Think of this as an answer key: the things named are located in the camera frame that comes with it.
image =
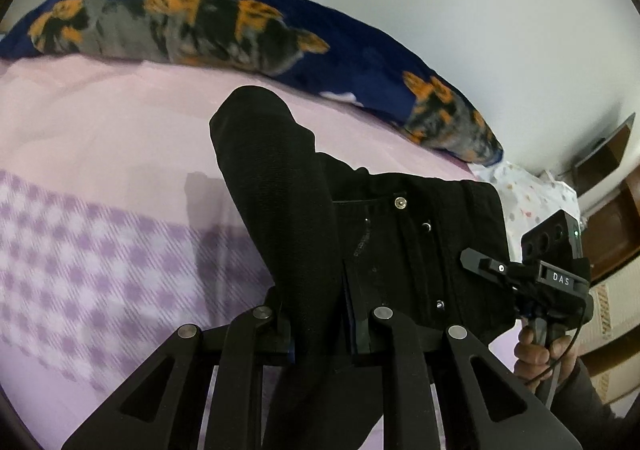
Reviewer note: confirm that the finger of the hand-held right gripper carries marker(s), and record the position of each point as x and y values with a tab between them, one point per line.
492	266

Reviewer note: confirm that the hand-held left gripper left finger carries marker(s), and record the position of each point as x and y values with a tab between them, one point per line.
279	336

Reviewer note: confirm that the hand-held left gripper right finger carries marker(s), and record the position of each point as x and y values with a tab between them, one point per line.
361	337

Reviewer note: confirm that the black pants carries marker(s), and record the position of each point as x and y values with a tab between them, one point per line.
300	180

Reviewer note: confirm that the person's right forearm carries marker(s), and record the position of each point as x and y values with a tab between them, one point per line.
580	405

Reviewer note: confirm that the person's right hand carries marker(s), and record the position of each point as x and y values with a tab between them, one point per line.
530	355

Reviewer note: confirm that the white dotted quilt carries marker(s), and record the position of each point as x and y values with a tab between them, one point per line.
530	195

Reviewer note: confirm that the brown wooden cabinet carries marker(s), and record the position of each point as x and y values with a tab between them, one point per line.
612	230

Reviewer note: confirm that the cream patterned cloth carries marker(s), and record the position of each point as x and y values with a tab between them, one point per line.
617	315

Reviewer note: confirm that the pink purple checked bed sheet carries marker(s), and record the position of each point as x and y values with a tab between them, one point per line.
100	129

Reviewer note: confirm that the blue dog print blanket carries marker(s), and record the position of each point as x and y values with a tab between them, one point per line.
325	44

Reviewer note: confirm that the dark wall shelf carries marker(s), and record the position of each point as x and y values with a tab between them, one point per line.
607	149

